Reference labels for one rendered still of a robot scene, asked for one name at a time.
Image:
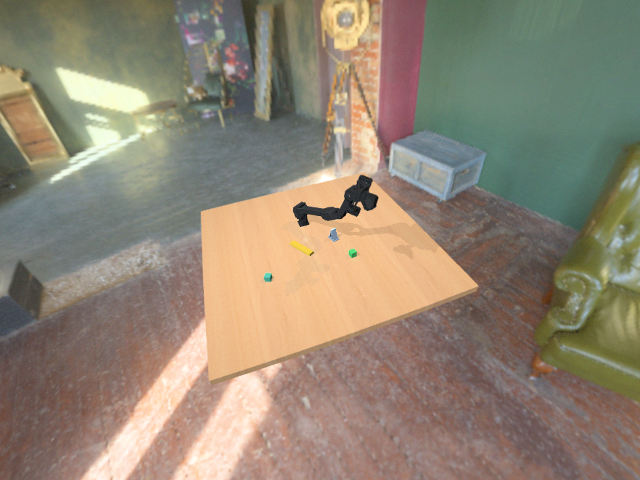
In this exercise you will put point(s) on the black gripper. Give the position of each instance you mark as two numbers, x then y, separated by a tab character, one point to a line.
359	195

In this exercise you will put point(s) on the yellow bar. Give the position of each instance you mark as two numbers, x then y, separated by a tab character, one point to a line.
302	248

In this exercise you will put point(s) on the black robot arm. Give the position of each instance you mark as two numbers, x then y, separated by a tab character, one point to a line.
332	213

